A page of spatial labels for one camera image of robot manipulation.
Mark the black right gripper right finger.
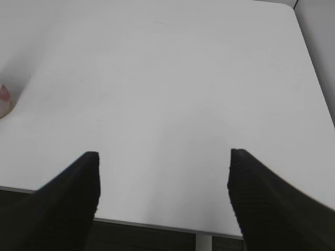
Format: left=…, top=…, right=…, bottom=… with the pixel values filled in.
left=227, top=149, right=334, bottom=250

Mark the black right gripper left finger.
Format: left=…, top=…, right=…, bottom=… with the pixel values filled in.
left=1, top=152, right=101, bottom=250

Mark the peach oolong tea bottle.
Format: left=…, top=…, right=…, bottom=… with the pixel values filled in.
left=0, top=84, right=15, bottom=119

